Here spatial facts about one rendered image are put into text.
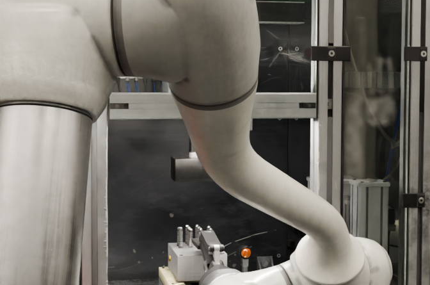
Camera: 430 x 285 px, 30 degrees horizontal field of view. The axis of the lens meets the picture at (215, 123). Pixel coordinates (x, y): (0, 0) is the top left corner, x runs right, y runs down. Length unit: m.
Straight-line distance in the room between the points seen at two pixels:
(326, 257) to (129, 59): 0.50
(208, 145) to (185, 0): 0.21
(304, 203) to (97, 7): 0.42
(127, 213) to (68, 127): 1.03
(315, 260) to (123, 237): 0.73
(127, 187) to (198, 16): 1.07
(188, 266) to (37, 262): 0.79
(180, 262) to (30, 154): 0.79
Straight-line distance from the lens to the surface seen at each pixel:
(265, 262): 1.88
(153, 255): 1.84
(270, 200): 1.02
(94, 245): 1.38
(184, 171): 1.56
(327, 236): 1.13
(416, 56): 1.50
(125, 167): 1.80
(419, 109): 1.50
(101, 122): 1.36
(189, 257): 1.53
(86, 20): 0.79
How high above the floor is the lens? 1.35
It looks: 3 degrees down
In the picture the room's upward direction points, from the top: straight up
